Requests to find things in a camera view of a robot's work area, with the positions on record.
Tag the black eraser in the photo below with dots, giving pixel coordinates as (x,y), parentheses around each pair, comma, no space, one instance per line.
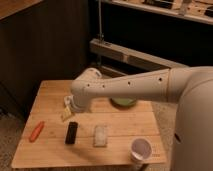
(71,133)

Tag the metal shelf rack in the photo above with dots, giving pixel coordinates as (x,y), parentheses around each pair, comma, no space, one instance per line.
(131,36)

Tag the orange carrot toy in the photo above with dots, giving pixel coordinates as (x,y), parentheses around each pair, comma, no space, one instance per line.
(36,132)

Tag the dark wooden cabinet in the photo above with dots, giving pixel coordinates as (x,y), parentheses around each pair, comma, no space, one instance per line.
(47,41)

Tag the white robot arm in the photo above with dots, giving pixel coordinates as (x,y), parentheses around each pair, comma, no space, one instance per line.
(190,88)

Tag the wooden table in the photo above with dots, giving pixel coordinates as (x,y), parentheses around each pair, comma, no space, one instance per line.
(50,150)

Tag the white sponge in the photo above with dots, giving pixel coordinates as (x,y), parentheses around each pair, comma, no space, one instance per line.
(100,136)

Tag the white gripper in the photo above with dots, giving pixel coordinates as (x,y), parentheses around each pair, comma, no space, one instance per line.
(68,101)

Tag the white paper cup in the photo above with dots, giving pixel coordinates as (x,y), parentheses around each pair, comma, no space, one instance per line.
(141,150)

